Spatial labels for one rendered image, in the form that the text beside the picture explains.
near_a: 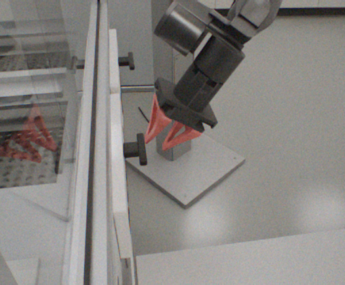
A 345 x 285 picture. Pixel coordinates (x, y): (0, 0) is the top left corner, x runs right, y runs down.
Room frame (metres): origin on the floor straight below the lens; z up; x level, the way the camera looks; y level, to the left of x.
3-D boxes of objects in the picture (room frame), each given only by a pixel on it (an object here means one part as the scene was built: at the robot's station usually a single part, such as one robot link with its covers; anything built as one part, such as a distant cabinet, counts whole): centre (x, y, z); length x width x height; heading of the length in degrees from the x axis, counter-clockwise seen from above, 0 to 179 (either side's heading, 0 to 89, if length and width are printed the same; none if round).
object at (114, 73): (0.75, 0.14, 0.87); 0.29 x 0.02 x 0.11; 8
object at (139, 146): (0.44, 0.06, 0.91); 0.07 x 0.04 x 0.01; 8
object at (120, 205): (0.44, 0.09, 0.87); 0.29 x 0.02 x 0.11; 8
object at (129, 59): (0.75, 0.11, 0.91); 0.07 x 0.04 x 0.01; 8
